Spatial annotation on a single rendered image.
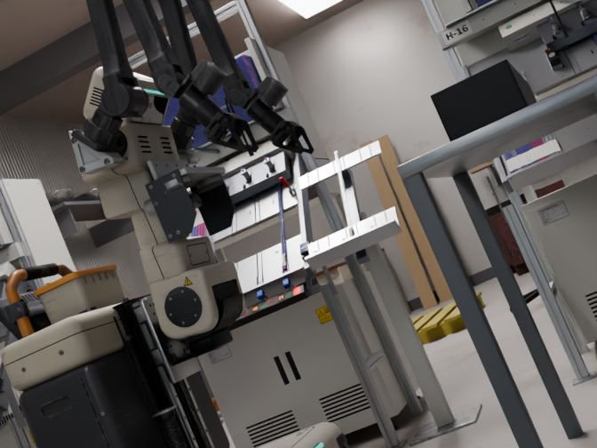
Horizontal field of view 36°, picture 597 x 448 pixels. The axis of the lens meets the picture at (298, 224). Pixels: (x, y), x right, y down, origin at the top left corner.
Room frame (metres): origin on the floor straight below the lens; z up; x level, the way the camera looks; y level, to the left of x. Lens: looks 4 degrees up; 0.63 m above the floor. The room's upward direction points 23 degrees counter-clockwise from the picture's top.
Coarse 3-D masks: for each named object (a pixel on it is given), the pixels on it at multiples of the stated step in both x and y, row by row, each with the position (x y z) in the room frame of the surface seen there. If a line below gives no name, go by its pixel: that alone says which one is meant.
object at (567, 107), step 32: (576, 96) 1.78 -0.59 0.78; (480, 128) 1.84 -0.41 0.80; (512, 128) 1.82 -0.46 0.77; (544, 128) 2.16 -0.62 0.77; (416, 160) 1.88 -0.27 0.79; (448, 160) 1.90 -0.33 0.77; (480, 160) 2.33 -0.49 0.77; (416, 192) 1.89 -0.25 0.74; (480, 224) 2.52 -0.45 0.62; (448, 256) 1.89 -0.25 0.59; (512, 288) 2.52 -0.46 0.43; (480, 320) 1.89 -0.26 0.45; (480, 352) 1.90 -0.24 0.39; (544, 352) 2.51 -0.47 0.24; (512, 384) 1.89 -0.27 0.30; (544, 384) 2.53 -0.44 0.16; (512, 416) 1.89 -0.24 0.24; (576, 416) 2.54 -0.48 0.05
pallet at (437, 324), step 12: (480, 300) 7.21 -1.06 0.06; (432, 312) 7.38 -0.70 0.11; (444, 312) 6.87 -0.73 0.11; (456, 312) 6.46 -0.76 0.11; (420, 324) 6.68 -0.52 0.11; (432, 324) 6.30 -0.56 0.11; (444, 324) 6.38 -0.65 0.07; (456, 324) 6.35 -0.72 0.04; (420, 336) 6.43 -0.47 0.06; (432, 336) 6.41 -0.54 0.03
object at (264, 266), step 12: (288, 240) 3.52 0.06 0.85; (300, 240) 3.49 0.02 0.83; (264, 252) 3.55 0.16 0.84; (276, 252) 3.51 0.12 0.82; (288, 252) 3.48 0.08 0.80; (240, 264) 3.58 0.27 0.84; (252, 264) 3.54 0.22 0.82; (264, 264) 3.51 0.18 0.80; (276, 264) 3.47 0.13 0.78; (288, 264) 3.43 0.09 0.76; (300, 264) 3.40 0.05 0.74; (240, 276) 3.53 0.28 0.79; (252, 276) 3.49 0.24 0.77; (264, 276) 3.46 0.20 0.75
